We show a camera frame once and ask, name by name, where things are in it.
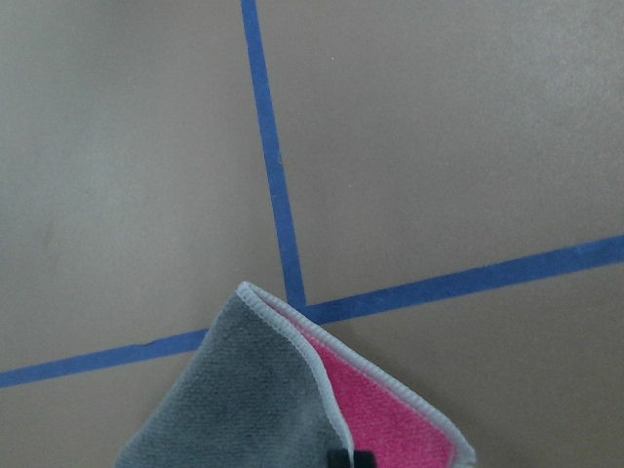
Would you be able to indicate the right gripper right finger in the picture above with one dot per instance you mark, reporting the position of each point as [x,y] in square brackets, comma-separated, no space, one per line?
[363,459]

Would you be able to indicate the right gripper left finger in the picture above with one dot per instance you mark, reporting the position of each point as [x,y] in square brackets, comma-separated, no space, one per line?
[338,458]

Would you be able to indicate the pink and grey towel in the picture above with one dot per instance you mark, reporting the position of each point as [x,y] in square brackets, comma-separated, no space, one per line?
[270,388]

